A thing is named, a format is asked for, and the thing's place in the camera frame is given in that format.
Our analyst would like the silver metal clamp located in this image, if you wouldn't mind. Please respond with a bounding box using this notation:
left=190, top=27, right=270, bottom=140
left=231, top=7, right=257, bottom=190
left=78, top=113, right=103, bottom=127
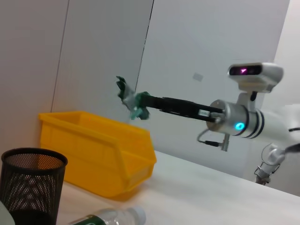
left=254, top=143, right=300, bottom=186

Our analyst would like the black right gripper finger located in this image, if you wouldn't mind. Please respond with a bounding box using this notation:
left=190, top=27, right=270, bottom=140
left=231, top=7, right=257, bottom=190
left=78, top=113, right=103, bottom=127
left=140, top=92, right=181, bottom=106
left=146, top=104, right=179, bottom=115

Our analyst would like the pale green glass fruit plate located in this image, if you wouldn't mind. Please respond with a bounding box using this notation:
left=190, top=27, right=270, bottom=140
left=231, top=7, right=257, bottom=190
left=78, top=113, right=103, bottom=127
left=0, top=199, right=15, bottom=225

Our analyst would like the yellow plastic storage bin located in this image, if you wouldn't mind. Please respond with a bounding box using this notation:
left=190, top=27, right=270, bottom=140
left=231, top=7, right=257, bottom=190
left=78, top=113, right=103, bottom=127
left=38, top=111, right=158, bottom=201

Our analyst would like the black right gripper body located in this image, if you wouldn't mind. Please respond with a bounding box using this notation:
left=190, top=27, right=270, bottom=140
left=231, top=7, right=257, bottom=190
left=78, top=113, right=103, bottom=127
left=175, top=99, right=223, bottom=123

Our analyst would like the right gripper cable with connector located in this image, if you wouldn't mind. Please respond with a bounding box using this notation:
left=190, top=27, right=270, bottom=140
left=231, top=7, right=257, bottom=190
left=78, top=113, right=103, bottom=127
left=196, top=128, right=232, bottom=152

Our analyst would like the clear water bottle green label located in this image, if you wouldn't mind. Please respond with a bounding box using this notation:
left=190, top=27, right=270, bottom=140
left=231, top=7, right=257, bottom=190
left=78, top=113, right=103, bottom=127
left=67, top=206, right=147, bottom=225

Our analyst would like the black mesh pen holder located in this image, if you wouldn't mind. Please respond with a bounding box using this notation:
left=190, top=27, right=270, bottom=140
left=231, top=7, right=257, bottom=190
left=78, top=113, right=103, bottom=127
left=0, top=147, right=69, bottom=225

